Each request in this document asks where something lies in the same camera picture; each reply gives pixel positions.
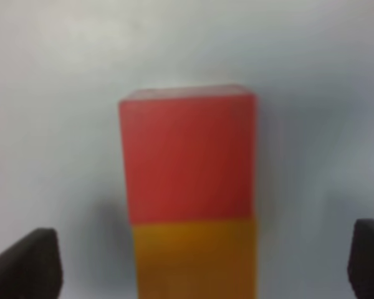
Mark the orange cube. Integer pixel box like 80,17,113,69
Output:
132,219,257,299

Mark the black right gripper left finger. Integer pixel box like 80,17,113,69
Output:
0,228,63,299

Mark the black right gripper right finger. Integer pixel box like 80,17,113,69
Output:
347,219,374,298

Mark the red cube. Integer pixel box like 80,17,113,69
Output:
118,85,257,225

